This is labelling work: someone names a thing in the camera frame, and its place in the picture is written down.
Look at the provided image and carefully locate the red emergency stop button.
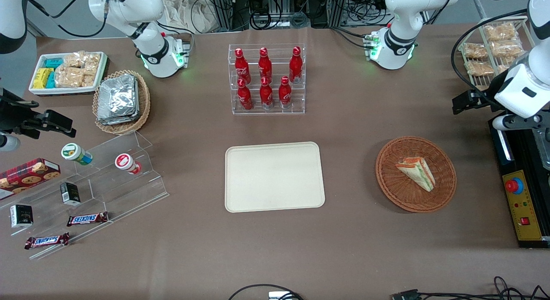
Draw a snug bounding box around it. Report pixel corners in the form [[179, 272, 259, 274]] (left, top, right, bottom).
[[505, 178, 525, 196]]

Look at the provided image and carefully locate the red cola bottle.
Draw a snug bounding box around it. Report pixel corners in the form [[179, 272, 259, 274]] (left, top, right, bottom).
[[289, 46, 303, 84], [235, 48, 251, 84], [258, 47, 273, 82], [237, 79, 254, 111], [278, 76, 293, 110], [260, 77, 274, 110]]

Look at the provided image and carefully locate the brown snickers bar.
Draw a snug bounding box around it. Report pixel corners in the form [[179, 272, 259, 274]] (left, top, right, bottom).
[[24, 233, 70, 250], [67, 211, 109, 227]]

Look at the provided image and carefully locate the white wire rack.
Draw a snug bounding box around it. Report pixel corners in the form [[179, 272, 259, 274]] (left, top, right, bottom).
[[458, 15, 538, 91]]

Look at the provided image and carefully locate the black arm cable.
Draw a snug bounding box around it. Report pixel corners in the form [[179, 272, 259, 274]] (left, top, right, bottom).
[[450, 9, 530, 108], [27, 0, 108, 38]]

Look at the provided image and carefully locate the clear acrylic bottle rack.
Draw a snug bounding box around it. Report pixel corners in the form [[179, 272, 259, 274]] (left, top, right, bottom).
[[228, 43, 306, 115]]

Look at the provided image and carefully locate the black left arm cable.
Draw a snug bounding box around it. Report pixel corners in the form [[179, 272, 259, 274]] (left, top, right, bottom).
[[450, 9, 530, 108]]

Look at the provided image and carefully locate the black connector with cables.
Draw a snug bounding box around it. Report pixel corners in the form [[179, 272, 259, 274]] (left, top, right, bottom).
[[391, 276, 550, 300]]

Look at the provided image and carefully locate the white rectangular snack tray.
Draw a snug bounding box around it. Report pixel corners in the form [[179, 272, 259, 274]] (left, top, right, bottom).
[[29, 52, 108, 96]]

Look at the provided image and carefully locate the green lid yogurt cup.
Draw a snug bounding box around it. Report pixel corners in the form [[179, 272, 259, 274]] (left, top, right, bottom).
[[61, 143, 93, 165]]

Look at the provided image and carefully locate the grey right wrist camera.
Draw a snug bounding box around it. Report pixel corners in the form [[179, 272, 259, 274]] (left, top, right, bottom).
[[0, 135, 21, 152]]

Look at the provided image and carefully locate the red lid yogurt cup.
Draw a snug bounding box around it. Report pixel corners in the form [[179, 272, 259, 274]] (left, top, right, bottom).
[[115, 153, 143, 175]]

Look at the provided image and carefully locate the black control box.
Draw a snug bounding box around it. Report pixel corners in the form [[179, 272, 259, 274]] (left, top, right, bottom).
[[488, 115, 550, 249]]

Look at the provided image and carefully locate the yellow snack packet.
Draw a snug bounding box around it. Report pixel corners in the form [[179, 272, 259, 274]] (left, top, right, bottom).
[[33, 68, 53, 89]]

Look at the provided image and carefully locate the background cable bundle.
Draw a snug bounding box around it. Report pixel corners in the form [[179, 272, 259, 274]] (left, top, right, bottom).
[[208, 0, 389, 32]]

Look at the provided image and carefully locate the cream plastic serving tray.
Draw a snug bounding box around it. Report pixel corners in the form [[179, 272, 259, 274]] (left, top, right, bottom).
[[225, 141, 326, 213]]

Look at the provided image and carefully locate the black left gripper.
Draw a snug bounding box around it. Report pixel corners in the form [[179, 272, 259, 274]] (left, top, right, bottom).
[[452, 89, 501, 116]]

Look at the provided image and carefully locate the steel pan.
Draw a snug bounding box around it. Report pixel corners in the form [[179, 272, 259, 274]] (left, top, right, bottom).
[[535, 130, 550, 170]]

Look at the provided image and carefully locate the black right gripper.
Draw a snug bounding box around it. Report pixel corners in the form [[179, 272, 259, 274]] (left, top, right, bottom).
[[0, 89, 76, 139]]

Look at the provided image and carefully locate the round brown wicker basket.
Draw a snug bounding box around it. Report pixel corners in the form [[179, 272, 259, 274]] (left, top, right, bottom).
[[376, 136, 457, 213]]

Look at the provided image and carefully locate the clear acrylic step display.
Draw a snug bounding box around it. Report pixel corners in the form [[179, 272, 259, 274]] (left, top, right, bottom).
[[0, 131, 169, 260]]

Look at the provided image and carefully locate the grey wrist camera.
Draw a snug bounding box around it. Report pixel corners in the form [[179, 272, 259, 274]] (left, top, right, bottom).
[[492, 114, 517, 131], [0, 135, 21, 152]]

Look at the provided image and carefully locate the silver foil container stack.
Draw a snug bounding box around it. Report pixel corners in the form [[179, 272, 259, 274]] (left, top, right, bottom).
[[97, 74, 139, 126]]

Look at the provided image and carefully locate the small black box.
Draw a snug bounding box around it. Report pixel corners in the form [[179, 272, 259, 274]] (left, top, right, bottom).
[[60, 182, 82, 206], [10, 204, 34, 229]]

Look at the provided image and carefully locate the black looped cable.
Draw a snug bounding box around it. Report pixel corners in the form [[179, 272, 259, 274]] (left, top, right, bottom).
[[228, 284, 304, 300]]

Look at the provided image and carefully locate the light wicker basket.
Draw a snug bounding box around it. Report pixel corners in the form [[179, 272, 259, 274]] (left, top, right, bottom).
[[92, 70, 151, 135]]

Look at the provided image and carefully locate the beige cloth bag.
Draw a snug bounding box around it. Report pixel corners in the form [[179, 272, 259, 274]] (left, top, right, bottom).
[[162, 0, 216, 34]]

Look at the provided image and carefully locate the red cookie box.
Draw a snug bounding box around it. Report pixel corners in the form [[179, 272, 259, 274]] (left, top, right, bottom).
[[0, 158, 61, 201]]

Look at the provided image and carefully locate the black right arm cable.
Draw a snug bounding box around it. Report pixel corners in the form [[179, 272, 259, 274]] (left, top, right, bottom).
[[27, 0, 108, 38]]

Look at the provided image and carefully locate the triangle sandwich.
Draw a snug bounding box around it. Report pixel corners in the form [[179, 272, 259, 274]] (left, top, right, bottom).
[[395, 157, 436, 193]]

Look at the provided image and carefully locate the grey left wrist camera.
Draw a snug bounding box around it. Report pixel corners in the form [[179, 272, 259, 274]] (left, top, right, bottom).
[[492, 114, 517, 131]]

